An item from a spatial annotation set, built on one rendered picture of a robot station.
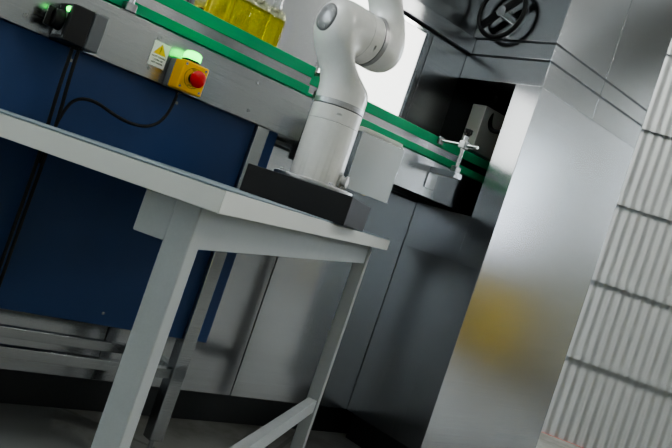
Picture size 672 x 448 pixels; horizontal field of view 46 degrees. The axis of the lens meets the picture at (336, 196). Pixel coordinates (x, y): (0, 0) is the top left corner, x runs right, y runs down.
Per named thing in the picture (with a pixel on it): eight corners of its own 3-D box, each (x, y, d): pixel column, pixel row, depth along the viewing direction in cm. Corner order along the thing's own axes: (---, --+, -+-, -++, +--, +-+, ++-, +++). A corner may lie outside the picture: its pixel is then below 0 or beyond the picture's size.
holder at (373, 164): (324, 185, 240) (341, 136, 241) (386, 203, 220) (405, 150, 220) (282, 169, 229) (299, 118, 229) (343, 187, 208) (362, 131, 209)
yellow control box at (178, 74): (185, 96, 194) (195, 67, 194) (200, 99, 188) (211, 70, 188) (160, 86, 189) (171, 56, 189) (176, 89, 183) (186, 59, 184)
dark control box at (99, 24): (81, 53, 175) (94, 17, 176) (96, 56, 169) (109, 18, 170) (46, 39, 170) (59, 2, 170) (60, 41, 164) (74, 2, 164)
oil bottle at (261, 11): (238, 75, 224) (263, 3, 224) (249, 76, 220) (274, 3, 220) (222, 67, 220) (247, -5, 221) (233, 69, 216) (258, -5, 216)
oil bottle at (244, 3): (222, 67, 220) (247, -6, 220) (233, 69, 216) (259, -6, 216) (205, 60, 216) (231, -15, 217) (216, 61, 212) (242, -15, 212)
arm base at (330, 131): (359, 203, 191) (383, 129, 191) (339, 192, 172) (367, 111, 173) (287, 179, 196) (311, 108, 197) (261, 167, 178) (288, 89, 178)
